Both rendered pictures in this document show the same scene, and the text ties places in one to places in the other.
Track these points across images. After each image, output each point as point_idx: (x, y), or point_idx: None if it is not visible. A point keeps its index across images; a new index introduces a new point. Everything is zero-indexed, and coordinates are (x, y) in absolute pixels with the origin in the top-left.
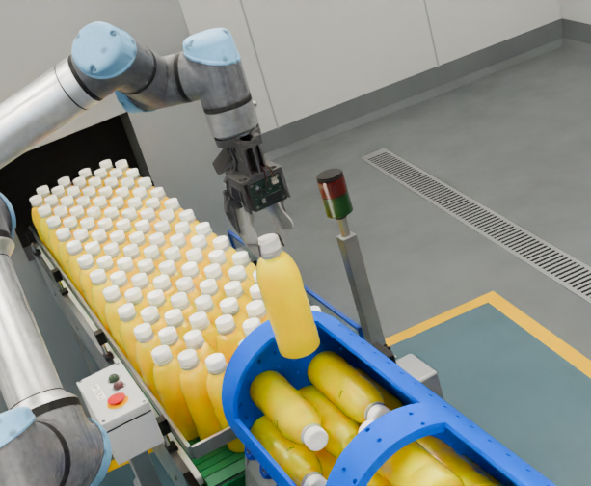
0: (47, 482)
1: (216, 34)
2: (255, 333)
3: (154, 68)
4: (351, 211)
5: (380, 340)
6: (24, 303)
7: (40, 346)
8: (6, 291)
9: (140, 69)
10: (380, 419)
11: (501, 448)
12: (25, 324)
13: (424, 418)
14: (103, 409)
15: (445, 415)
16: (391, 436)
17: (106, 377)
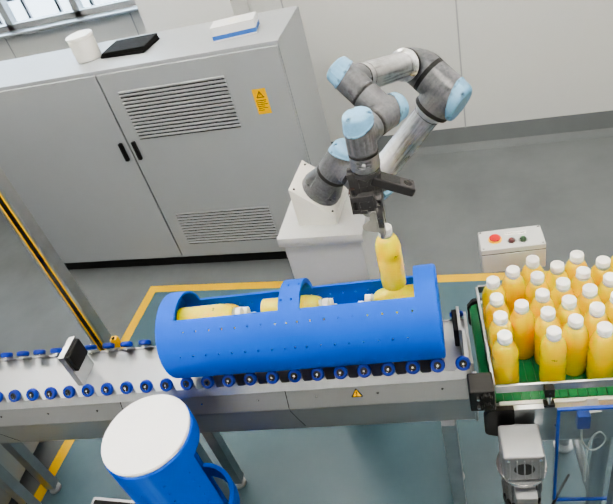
0: (325, 173)
1: (345, 116)
2: (428, 268)
3: (353, 102)
4: None
5: None
6: (404, 139)
7: (390, 155)
8: (404, 128)
9: (343, 95)
10: (297, 288)
11: (253, 327)
12: (394, 143)
13: (284, 302)
14: (493, 233)
15: (284, 314)
16: (284, 288)
17: (530, 236)
